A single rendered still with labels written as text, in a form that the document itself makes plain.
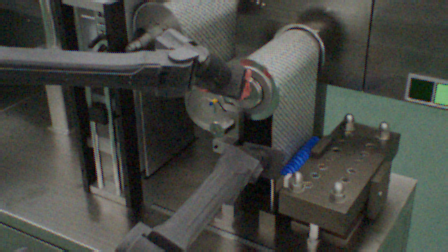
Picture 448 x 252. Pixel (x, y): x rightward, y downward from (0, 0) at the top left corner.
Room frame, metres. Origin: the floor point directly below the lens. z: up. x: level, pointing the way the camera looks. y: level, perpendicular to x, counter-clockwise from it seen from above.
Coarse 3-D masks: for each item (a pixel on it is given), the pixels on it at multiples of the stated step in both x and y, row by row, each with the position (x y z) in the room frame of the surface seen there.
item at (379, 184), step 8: (384, 160) 1.27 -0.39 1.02; (384, 168) 1.24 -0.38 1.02; (376, 176) 1.20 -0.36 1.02; (384, 176) 1.22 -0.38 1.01; (376, 184) 1.18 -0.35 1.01; (384, 184) 1.23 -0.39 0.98; (376, 192) 1.18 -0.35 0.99; (384, 192) 1.23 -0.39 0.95; (368, 200) 1.19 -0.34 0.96; (376, 200) 1.18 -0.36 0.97; (384, 200) 1.24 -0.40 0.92; (368, 208) 1.19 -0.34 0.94; (376, 208) 1.19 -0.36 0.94; (368, 216) 1.19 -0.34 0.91
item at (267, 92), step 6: (318, 54) 1.40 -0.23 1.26; (246, 66) 1.21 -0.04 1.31; (252, 72) 1.20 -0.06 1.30; (258, 72) 1.20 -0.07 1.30; (258, 78) 1.19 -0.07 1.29; (264, 78) 1.19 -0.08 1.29; (264, 84) 1.19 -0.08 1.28; (264, 90) 1.19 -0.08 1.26; (270, 90) 1.18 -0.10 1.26; (264, 96) 1.19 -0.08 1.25; (270, 96) 1.18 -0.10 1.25; (234, 102) 1.23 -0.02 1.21; (264, 102) 1.19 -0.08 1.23; (270, 102) 1.18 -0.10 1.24; (258, 108) 1.19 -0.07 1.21; (264, 108) 1.19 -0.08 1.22; (252, 114) 1.20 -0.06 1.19
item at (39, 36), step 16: (0, 0) 1.85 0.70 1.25; (16, 0) 1.90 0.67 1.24; (32, 0) 1.96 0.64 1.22; (0, 16) 1.84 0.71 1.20; (16, 16) 1.89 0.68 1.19; (32, 16) 1.95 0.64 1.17; (0, 32) 1.83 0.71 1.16; (16, 32) 1.88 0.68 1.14; (32, 32) 1.93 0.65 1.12; (0, 96) 1.79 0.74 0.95; (16, 96) 1.84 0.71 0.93
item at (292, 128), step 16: (304, 96) 1.33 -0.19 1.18; (288, 112) 1.25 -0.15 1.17; (304, 112) 1.33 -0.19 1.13; (272, 128) 1.19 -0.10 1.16; (288, 128) 1.25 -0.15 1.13; (304, 128) 1.34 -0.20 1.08; (272, 144) 1.19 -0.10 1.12; (288, 144) 1.25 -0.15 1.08; (304, 144) 1.34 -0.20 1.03; (288, 160) 1.26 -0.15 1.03
